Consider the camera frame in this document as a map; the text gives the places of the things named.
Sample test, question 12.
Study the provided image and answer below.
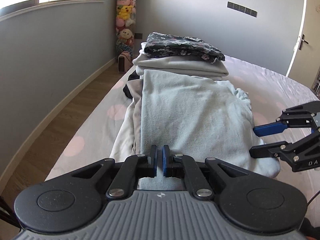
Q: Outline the black folded garment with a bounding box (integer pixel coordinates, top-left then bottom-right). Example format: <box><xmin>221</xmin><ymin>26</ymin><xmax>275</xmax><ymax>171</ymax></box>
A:
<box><xmin>123</xmin><ymin>70</ymin><xmax>143</xmax><ymax>102</ymax></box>

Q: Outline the polka dot bed sheet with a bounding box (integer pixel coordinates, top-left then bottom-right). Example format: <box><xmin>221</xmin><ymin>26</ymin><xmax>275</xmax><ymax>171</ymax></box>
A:
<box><xmin>48</xmin><ymin>57</ymin><xmax>319</xmax><ymax>227</ymax></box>

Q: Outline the grey folded garment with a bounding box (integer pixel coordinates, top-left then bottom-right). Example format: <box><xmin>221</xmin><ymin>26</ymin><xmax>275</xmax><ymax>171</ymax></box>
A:
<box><xmin>133</xmin><ymin>42</ymin><xmax>229</xmax><ymax>80</ymax></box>

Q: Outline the small pink heater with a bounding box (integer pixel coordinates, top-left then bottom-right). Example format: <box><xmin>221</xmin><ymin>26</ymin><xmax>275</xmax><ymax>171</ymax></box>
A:
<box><xmin>118</xmin><ymin>51</ymin><xmax>132</xmax><ymax>73</ymax></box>

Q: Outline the dark floral folded garment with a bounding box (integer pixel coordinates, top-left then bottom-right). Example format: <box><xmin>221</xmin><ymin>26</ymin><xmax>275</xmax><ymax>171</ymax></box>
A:
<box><xmin>144</xmin><ymin>32</ymin><xmax>225</xmax><ymax>64</ymax></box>

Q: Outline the light grey sweatshirt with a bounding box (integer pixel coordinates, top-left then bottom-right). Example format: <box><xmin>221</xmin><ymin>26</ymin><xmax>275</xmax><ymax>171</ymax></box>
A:
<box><xmin>111</xmin><ymin>70</ymin><xmax>280</xmax><ymax>178</ymax></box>

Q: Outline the black door handle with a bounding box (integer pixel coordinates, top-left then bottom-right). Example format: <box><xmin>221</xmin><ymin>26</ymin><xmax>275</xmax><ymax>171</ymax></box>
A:
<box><xmin>298</xmin><ymin>34</ymin><xmax>309</xmax><ymax>50</ymax></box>

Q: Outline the plush toy column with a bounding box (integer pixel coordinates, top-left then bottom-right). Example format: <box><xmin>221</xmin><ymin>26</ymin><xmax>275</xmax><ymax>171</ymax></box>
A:
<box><xmin>116</xmin><ymin>0</ymin><xmax>137</xmax><ymax>59</ymax></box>

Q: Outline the olive bedroom door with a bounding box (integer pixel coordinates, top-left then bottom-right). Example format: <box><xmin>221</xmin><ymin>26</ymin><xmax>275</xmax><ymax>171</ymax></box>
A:
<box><xmin>286</xmin><ymin>0</ymin><xmax>319</xmax><ymax>88</ymax></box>

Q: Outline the wall switch panel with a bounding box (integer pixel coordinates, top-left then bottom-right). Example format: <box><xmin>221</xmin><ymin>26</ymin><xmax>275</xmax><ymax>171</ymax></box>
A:
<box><xmin>227</xmin><ymin>1</ymin><xmax>258</xmax><ymax>17</ymax></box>

